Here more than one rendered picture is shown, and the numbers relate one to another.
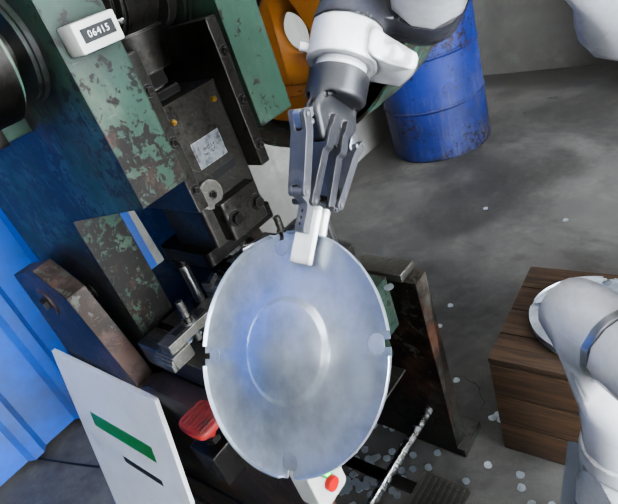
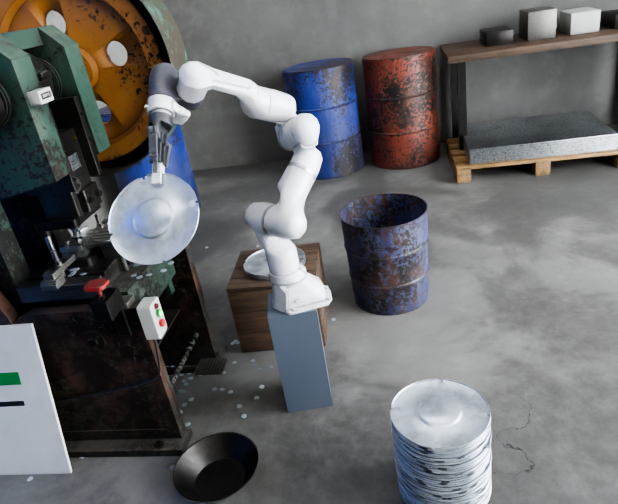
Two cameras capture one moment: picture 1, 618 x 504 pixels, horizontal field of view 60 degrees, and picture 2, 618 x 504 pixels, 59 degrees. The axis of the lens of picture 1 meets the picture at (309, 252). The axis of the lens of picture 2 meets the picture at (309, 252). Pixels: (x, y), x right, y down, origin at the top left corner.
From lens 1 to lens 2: 1.21 m
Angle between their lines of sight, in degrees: 33
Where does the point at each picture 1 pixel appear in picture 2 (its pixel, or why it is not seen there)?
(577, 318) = (258, 210)
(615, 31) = (253, 107)
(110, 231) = not seen: outside the picture
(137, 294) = (12, 259)
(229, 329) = (122, 220)
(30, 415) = not seen: outside the picture
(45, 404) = not seen: outside the picture
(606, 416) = (274, 250)
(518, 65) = (212, 163)
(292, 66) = not seen: hidden behind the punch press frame
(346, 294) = (177, 191)
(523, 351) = (243, 282)
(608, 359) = (269, 218)
